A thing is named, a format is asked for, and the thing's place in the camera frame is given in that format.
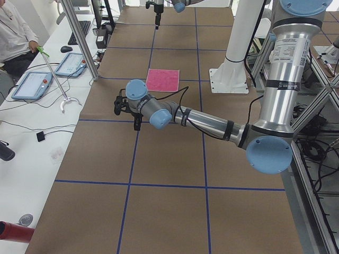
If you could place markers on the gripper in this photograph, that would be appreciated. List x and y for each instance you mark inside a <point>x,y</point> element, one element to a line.
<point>158,9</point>
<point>136,116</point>

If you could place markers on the pink towel with grey edge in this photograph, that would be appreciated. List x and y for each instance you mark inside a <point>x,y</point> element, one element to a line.
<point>163,80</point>

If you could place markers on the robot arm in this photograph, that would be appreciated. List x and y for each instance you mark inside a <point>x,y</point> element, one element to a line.
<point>267,140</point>
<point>179,6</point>

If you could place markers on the black power adapter box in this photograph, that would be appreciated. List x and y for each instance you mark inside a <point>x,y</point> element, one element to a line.
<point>101,38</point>

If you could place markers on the reacher grabber stick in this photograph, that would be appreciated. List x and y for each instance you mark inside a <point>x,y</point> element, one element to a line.
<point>66,98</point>

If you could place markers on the brown paper table mat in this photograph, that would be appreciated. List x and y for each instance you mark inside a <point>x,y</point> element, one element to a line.
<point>173,190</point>

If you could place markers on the far teach pendant tablet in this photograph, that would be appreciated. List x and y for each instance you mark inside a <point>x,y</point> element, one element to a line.
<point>72,65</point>

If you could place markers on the teach pendant tablet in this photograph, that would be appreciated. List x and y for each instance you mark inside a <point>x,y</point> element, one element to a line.
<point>72,65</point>
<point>33,85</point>

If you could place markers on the small black square puck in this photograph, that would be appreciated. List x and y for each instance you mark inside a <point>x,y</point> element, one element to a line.
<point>40,136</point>

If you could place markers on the black computer mouse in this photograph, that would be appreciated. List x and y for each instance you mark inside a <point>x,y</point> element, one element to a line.
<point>65,49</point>

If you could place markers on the near teach pendant tablet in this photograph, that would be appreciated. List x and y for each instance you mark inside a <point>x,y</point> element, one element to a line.
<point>33,85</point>

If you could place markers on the seated person in white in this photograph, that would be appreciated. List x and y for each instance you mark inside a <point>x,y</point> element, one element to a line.
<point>19,44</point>

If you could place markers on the round metal table grommet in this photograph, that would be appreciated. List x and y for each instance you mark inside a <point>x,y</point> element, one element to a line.
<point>25,220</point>

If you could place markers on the red cylinder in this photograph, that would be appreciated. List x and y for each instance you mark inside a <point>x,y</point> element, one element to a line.
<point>16,233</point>

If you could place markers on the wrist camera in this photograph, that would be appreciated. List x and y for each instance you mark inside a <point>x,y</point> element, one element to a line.
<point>118,104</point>

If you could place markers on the aluminium profile post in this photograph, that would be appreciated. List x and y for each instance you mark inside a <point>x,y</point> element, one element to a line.
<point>80,37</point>

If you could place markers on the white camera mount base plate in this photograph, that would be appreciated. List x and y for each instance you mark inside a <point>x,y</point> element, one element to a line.
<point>223,81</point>

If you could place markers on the aluminium frame rack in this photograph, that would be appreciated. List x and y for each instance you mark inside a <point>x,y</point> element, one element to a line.
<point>327,93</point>

